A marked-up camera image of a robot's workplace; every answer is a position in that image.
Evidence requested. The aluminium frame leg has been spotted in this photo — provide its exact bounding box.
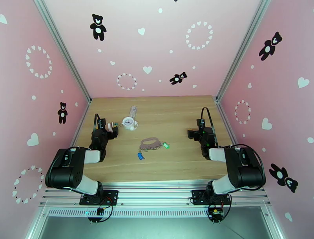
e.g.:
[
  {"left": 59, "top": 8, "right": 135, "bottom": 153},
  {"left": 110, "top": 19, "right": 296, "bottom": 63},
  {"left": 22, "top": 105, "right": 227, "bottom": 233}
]
[
  {"left": 260, "top": 206, "right": 288, "bottom": 239},
  {"left": 24, "top": 206, "right": 48, "bottom": 239}
]

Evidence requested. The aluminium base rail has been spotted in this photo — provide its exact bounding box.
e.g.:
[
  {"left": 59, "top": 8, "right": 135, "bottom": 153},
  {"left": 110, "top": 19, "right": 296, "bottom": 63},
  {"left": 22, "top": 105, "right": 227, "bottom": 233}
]
[{"left": 39, "top": 180, "right": 272, "bottom": 210}]

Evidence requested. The grey metal lower panel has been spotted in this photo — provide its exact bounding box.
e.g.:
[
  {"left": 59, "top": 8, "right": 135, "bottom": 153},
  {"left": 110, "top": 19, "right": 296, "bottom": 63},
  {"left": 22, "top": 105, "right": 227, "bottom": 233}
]
[{"left": 37, "top": 216, "right": 273, "bottom": 239}]

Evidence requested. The white slotted cable tray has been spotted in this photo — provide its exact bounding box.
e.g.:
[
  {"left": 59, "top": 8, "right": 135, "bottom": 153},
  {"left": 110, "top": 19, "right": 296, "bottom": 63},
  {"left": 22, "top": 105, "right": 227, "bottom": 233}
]
[{"left": 47, "top": 208, "right": 212, "bottom": 218}]

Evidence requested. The white alarm clock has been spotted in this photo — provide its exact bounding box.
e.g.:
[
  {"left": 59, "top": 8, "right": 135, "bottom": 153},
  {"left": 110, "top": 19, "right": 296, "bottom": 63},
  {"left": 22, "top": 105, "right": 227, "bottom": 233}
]
[{"left": 122, "top": 116, "right": 139, "bottom": 132}]

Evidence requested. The aluminium frame post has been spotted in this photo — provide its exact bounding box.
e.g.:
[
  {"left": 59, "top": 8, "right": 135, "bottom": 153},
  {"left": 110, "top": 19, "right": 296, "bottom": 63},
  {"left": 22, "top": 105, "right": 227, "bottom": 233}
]
[
  {"left": 215, "top": 0, "right": 273, "bottom": 102},
  {"left": 33, "top": 0, "right": 93, "bottom": 103}
]

